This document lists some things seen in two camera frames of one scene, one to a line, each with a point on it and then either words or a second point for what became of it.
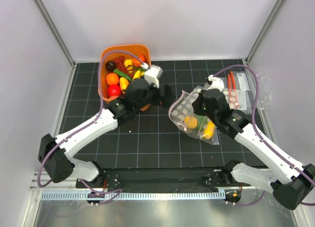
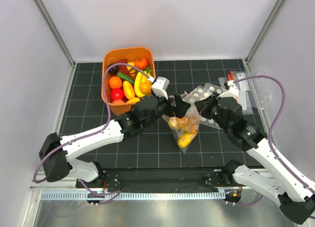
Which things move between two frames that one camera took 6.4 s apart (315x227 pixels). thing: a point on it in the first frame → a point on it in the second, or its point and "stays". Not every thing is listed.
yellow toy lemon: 191,122 → 173,122
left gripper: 163,100 → 179,109
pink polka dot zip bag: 195,125 → 183,129
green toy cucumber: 122,74 stays
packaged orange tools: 236,90 stays
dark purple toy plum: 110,65 → 114,70
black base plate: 164,179 stays
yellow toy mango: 208,130 → 184,139
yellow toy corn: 127,62 → 129,68
